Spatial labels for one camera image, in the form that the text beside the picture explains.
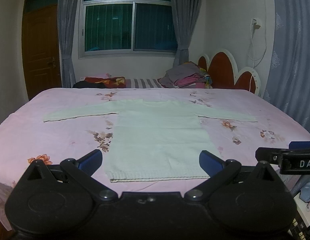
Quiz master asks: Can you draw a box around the white knit sweater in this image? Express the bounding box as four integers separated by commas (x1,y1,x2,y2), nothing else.
43,99,256,183

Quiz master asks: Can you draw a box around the stack of folded clothes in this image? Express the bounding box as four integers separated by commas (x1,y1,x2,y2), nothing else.
158,62,212,89

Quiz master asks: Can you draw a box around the pink floral bed sheet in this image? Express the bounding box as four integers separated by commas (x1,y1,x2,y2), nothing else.
0,88,310,230

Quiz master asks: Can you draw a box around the black garment on bed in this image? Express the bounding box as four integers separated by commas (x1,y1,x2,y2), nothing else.
73,81,96,88

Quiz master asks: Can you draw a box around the striped pillow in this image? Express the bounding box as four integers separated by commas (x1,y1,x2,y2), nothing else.
125,79,162,89

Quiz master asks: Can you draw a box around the red white scalloped headboard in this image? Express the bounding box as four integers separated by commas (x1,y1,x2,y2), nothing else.
197,49,261,96

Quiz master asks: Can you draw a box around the brown wooden door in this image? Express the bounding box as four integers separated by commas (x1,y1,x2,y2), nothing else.
22,0,62,100

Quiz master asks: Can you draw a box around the right grey curtain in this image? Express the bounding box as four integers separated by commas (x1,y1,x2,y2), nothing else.
171,0,202,66

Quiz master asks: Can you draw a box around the grey curtain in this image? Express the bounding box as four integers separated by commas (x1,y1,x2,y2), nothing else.
171,0,202,66
57,0,78,88

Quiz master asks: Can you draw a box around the left grey curtain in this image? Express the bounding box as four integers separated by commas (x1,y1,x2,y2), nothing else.
57,0,78,88

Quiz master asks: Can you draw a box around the blue patterned wall curtain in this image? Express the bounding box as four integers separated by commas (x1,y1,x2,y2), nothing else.
263,0,310,133

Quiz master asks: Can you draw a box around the wall socket with plug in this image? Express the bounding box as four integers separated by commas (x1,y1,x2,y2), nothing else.
251,17,262,30

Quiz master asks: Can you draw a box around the window with white frame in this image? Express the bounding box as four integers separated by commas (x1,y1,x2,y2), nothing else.
79,0,177,57

